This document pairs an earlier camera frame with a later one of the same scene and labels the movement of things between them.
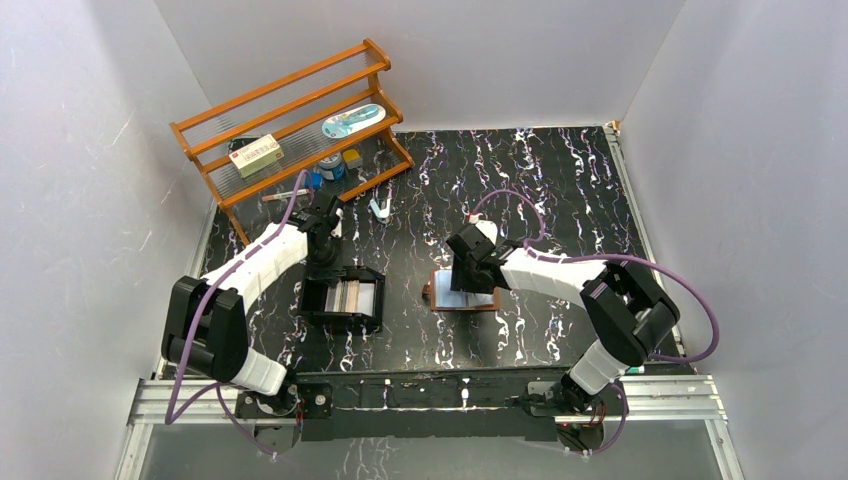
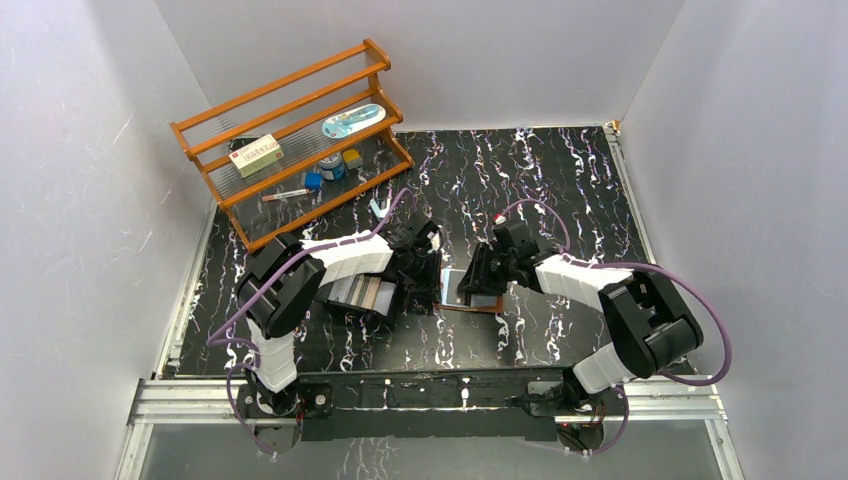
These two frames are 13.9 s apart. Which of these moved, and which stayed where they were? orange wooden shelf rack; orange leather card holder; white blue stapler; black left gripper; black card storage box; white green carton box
Moved: black card storage box; black left gripper
Stayed: orange leather card holder; orange wooden shelf rack; white blue stapler; white green carton box
